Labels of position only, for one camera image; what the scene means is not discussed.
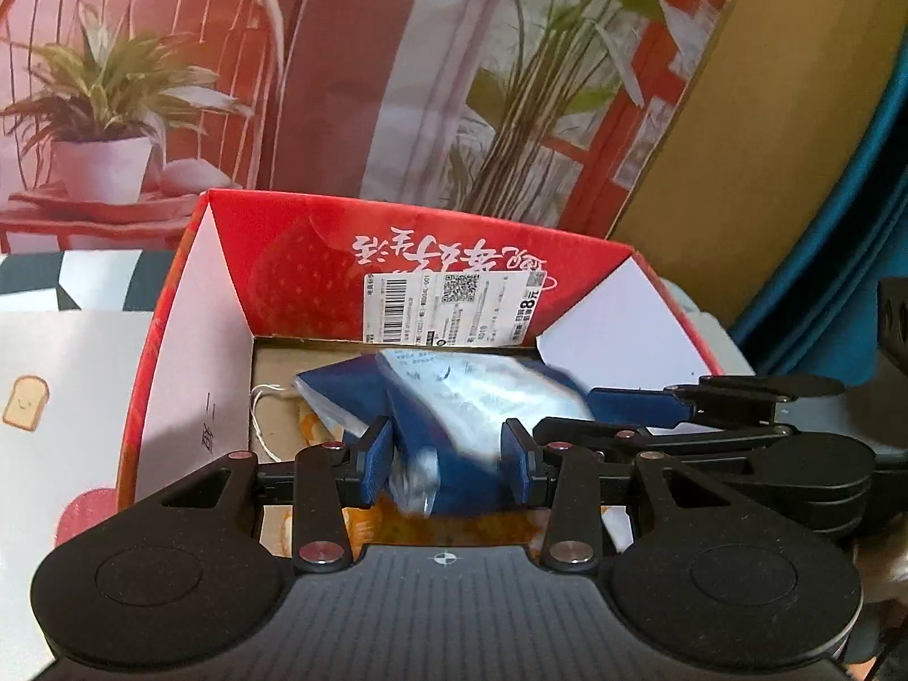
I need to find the blue white plastic package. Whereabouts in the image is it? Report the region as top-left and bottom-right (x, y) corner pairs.
(294, 349), (592, 516)

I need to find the printed room scene backdrop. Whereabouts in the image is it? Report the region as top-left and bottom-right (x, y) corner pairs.
(2, 0), (729, 252)

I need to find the teal blue curtain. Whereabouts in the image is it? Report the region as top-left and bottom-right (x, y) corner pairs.
(731, 48), (906, 386)

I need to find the white shipping label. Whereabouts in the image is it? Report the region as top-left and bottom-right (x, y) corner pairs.
(363, 271), (548, 347)

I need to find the red strawberry cardboard box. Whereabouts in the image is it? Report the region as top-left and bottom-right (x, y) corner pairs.
(117, 191), (718, 507)

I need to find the yellow board panel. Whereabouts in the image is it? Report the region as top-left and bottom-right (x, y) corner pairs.
(612, 0), (906, 325)

